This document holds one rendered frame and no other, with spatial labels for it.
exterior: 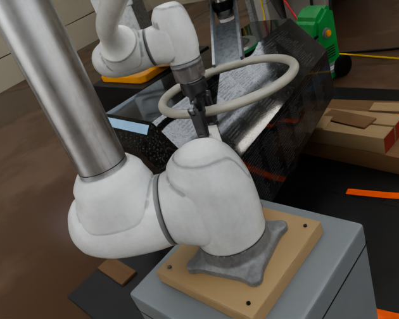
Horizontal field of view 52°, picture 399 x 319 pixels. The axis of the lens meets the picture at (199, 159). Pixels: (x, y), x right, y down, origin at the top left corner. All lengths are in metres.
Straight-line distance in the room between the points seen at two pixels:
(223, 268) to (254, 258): 0.07
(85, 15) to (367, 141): 7.15
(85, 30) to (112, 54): 7.63
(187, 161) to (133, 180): 0.11
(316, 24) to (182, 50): 2.36
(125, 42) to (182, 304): 0.65
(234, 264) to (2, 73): 7.30
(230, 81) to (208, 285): 1.12
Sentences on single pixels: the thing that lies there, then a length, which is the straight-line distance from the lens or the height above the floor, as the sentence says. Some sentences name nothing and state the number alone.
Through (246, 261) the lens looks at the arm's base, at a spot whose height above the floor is 0.87.
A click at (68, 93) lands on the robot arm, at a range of 0.75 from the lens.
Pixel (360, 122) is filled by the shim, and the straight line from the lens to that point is 2.45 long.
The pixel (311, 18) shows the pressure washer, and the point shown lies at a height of 0.53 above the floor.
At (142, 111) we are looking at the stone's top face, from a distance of 1.73.
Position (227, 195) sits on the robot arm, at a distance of 0.76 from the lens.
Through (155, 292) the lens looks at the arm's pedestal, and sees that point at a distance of 0.99.
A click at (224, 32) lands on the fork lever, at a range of 1.87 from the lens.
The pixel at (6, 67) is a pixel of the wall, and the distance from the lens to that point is 7.98.
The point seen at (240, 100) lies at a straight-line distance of 1.19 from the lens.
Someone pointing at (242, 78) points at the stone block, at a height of 0.81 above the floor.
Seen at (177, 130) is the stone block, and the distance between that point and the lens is 1.60.
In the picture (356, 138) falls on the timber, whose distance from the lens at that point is 2.38.
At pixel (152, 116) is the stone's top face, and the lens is 1.65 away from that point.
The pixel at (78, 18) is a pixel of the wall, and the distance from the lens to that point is 8.68.
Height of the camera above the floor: 1.48
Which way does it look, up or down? 30 degrees down
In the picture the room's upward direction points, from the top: 21 degrees counter-clockwise
